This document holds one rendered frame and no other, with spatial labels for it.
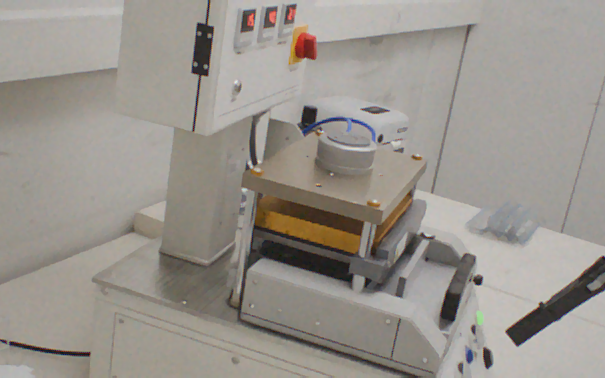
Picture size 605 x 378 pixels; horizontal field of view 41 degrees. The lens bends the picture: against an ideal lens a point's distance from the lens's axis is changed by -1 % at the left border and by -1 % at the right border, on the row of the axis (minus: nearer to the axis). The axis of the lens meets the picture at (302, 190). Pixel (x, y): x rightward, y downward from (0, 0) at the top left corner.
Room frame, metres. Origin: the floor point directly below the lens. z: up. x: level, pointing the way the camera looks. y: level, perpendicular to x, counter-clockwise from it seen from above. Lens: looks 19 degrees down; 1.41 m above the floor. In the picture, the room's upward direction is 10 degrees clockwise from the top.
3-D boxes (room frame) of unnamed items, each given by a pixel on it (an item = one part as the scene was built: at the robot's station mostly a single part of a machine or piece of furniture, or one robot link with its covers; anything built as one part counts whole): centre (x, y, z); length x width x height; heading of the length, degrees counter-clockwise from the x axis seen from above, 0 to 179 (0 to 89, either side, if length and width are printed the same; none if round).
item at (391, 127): (2.12, -0.11, 0.88); 0.25 x 0.20 x 0.17; 59
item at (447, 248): (1.15, -0.16, 0.96); 0.26 x 0.05 x 0.07; 73
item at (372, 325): (0.88, -0.08, 0.96); 0.25 x 0.05 x 0.07; 73
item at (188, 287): (1.05, -0.02, 0.93); 0.46 x 0.35 x 0.01; 73
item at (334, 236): (1.04, -0.05, 1.07); 0.22 x 0.17 x 0.10; 163
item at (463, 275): (0.98, -0.23, 0.99); 0.15 x 0.02 x 0.04; 163
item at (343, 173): (1.06, -0.02, 1.08); 0.31 x 0.24 x 0.13; 163
